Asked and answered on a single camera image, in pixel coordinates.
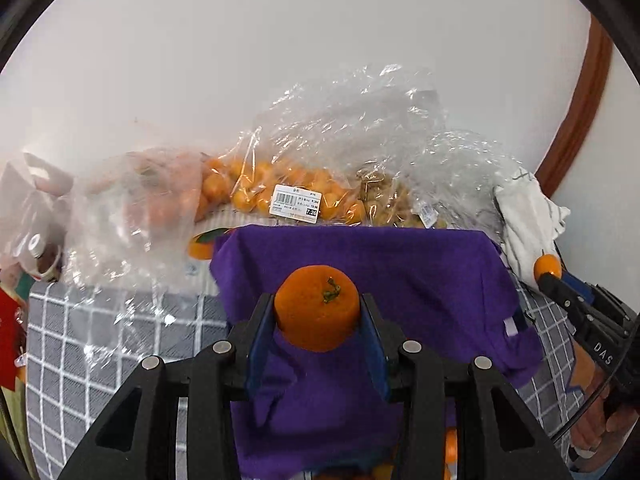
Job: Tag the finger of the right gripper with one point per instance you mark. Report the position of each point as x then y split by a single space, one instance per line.
565 296

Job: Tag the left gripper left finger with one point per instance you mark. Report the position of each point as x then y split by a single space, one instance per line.
135 436

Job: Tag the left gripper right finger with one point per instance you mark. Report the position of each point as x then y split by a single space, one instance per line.
497 436

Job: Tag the small orange kumquat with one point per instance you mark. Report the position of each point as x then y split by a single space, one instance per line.
547 264

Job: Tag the mandarin with green stem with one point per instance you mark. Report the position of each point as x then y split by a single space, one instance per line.
317 308

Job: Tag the person's right hand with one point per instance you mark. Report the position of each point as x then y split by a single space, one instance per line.
596 437

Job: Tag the white crumpled cloth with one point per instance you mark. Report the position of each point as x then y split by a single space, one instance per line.
531 224

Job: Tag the grey checked tablecloth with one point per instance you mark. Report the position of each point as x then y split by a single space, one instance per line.
65 393

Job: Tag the purple towel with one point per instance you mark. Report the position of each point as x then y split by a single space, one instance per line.
448 289

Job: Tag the red packet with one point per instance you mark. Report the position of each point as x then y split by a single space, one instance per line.
13 345

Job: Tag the cloudy bag of oranges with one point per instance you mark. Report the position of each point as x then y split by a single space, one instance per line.
125 263

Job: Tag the clear bag of longans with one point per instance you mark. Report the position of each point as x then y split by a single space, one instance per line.
456 171

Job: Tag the clear bag of kumquats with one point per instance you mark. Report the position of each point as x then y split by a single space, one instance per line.
319 153

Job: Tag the brown wooden door frame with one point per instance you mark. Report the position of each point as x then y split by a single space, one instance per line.
583 108

